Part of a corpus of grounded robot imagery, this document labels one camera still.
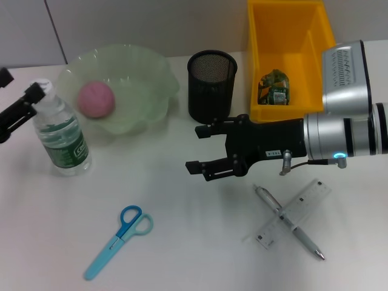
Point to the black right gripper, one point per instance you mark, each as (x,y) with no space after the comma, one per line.
(266,139)

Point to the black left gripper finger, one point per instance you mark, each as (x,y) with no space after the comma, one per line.
(33,94)
(5,77)

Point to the clear green-label water bottle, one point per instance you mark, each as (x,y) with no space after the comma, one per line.
(63,145)

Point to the pink peach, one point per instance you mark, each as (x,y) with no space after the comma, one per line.
(95,100)

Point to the green plastic wrapper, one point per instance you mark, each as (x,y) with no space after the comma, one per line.
(274,91)

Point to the blue scissors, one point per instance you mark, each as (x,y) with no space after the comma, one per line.
(100,263)

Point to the black mesh pen holder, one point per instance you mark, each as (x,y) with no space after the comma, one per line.
(209,91)

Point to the pale green glass fruit plate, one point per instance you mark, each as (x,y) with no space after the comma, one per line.
(136,91)

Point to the transparent plastic ruler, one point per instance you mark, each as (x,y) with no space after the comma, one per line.
(306,200)

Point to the silver ballpoint pen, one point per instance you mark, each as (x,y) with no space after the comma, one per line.
(306,239)

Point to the yellow plastic bin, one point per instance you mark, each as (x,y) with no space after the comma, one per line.
(272,39)

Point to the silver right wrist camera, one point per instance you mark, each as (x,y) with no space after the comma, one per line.
(345,82)

